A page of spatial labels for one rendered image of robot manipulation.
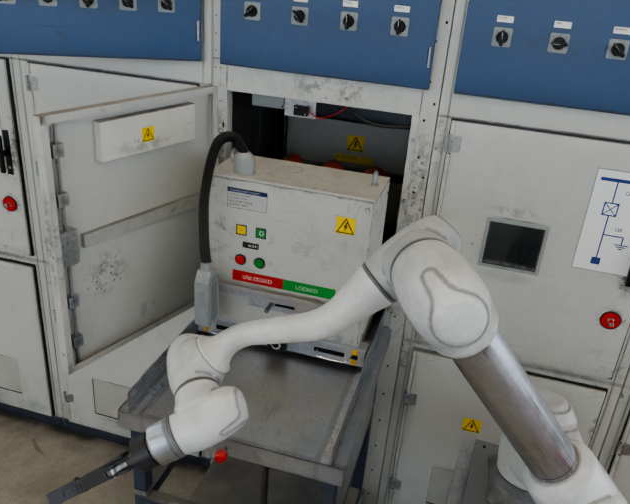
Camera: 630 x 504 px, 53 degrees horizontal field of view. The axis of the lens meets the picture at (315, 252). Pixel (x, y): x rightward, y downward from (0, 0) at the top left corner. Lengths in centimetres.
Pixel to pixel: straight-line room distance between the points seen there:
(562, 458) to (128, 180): 131
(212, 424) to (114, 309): 77
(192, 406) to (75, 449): 166
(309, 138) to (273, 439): 136
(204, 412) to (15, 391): 185
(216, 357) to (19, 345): 161
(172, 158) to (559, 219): 116
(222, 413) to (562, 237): 112
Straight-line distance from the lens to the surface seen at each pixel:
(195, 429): 135
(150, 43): 202
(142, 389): 182
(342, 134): 260
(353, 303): 124
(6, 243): 271
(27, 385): 304
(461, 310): 102
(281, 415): 176
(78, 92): 228
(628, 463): 240
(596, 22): 183
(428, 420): 233
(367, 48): 186
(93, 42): 203
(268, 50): 194
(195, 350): 143
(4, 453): 305
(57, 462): 295
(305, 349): 195
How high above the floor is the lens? 198
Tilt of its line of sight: 25 degrees down
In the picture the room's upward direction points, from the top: 5 degrees clockwise
